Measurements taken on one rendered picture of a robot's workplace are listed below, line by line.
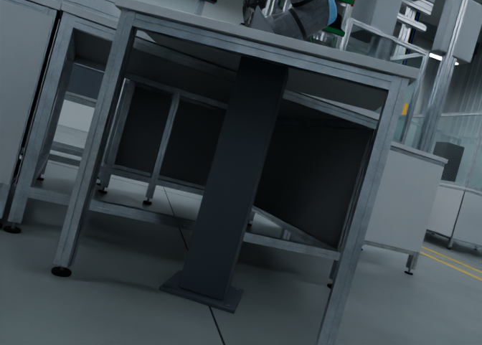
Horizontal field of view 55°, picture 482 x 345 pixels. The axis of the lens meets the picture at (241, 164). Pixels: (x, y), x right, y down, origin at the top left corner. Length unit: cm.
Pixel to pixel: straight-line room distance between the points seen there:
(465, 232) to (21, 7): 642
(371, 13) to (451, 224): 437
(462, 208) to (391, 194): 391
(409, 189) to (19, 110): 251
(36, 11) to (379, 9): 229
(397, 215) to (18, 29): 256
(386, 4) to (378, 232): 155
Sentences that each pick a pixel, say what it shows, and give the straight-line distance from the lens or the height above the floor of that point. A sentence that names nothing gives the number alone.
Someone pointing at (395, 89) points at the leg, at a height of 79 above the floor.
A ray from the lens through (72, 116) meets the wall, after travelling 1280.
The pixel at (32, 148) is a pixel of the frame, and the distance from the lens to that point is 185.
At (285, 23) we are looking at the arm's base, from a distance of 162.
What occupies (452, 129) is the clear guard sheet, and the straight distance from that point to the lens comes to 778.
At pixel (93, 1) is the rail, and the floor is 92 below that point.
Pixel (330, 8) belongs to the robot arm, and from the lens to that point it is 165.
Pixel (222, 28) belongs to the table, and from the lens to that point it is 138.
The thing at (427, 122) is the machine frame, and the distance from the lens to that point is 349.
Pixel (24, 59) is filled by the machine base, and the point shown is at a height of 63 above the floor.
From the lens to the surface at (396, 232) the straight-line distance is 339.
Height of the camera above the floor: 50
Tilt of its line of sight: 1 degrees down
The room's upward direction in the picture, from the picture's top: 15 degrees clockwise
